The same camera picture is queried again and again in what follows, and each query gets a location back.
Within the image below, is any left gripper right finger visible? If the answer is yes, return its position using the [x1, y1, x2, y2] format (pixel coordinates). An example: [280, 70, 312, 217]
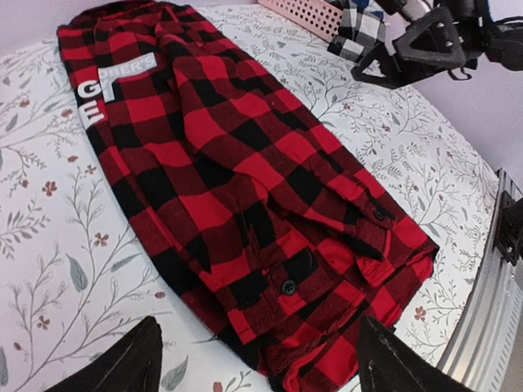
[357, 317, 471, 392]

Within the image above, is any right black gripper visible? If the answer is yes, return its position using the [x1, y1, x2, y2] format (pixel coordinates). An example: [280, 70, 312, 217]
[351, 0, 522, 89]

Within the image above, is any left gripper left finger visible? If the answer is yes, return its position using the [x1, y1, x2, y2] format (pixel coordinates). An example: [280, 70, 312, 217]
[47, 316, 163, 392]

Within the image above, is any red black plaid shirt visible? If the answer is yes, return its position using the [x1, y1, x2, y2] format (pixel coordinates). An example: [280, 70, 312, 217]
[57, 1, 438, 391]

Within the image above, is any grey white plaid cloth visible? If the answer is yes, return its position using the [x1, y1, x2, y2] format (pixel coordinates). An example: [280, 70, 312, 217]
[328, 0, 386, 63]

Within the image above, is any pink plastic basket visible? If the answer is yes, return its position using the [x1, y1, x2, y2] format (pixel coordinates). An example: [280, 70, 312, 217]
[257, 0, 343, 42]

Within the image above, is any floral patterned table mat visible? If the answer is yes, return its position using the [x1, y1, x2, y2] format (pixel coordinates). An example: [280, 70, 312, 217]
[1, 5, 498, 391]

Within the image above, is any front aluminium rail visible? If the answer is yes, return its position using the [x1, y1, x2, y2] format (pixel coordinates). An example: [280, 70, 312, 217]
[437, 169, 522, 391]

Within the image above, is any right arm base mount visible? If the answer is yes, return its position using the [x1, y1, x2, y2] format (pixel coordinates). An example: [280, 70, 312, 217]
[494, 190, 522, 266]

